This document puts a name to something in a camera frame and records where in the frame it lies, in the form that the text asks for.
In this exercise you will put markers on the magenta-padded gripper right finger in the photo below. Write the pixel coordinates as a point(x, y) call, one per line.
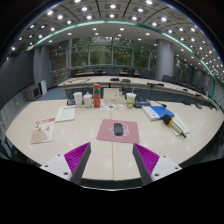
point(165, 165)

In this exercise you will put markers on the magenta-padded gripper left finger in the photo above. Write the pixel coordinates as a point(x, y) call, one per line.
point(57, 165)

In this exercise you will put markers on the black computer mouse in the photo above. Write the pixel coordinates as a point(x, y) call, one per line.
point(118, 129)

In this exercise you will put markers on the pink mouse pad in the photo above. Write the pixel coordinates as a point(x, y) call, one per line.
point(105, 135)

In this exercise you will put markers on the red white leaflet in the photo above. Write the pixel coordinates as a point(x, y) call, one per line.
point(43, 131)

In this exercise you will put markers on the white booklet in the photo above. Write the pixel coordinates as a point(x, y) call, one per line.
point(182, 124)

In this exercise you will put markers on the pale green paper sheet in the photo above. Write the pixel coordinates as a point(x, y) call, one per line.
point(65, 114)

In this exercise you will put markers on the dark desk phone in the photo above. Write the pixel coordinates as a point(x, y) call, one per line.
point(142, 102)

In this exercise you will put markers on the tall white cup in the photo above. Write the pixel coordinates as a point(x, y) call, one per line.
point(78, 100)

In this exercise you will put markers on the white lidded mug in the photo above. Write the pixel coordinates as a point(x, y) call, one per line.
point(87, 101)

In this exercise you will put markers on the green white paper cup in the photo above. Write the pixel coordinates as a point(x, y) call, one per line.
point(131, 101)

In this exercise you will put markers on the grey low cabinet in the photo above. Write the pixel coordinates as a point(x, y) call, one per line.
point(33, 93)

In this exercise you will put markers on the red drink bottle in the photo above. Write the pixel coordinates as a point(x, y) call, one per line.
point(96, 98)

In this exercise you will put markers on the colourful sticker sheet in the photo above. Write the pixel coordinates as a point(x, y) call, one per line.
point(111, 107)

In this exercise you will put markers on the white floor appliance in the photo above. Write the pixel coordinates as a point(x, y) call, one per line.
point(43, 87)

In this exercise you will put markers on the dark conference chairs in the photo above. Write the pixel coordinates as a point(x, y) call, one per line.
point(166, 78)

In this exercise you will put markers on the long curved conference table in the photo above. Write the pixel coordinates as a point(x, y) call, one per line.
point(140, 81)

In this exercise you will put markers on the ceiling lights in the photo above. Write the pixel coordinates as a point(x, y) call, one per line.
point(112, 6)

